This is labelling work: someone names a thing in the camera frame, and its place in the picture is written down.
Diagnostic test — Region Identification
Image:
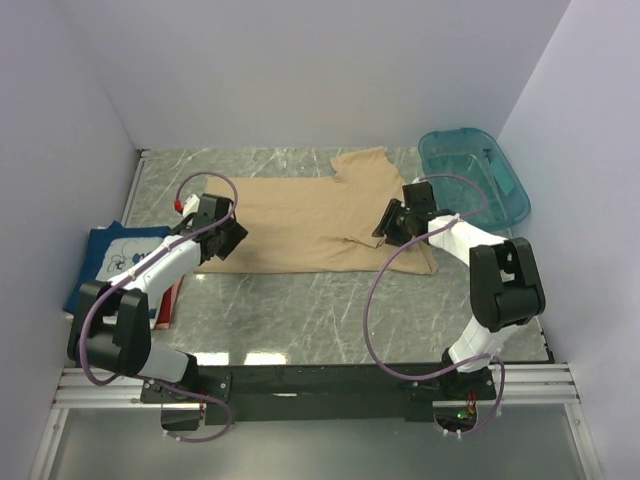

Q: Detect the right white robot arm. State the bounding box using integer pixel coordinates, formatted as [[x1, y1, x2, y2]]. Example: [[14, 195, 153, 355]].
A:
[[373, 178, 546, 398]]

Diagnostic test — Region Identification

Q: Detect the black base beam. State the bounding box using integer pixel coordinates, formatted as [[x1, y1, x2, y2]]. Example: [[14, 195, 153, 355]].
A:
[[162, 363, 499, 431]]

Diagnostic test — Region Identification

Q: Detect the teal plastic bin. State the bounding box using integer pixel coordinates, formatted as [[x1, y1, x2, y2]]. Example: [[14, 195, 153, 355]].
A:
[[418, 127, 531, 232]]

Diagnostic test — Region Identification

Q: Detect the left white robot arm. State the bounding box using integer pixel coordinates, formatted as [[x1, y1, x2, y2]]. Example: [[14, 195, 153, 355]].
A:
[[67, 194, 248, 392]]

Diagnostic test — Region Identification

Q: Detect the blue folded printed t shirt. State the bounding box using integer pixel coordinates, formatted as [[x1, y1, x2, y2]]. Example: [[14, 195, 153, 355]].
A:
[[63, 221, 170, 315]]

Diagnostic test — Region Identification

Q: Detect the beige t shirt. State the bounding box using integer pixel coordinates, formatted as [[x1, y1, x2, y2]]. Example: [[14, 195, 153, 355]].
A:
[[198, 147, 438, 275]]

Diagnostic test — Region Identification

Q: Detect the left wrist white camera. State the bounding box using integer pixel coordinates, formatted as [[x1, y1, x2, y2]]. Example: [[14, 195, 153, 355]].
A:
[[174, 194, 200, 217]]

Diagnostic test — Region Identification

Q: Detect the red folded t shirt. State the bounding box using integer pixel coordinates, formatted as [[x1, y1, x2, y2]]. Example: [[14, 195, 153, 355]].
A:
[[153, 278, 183, 330]]

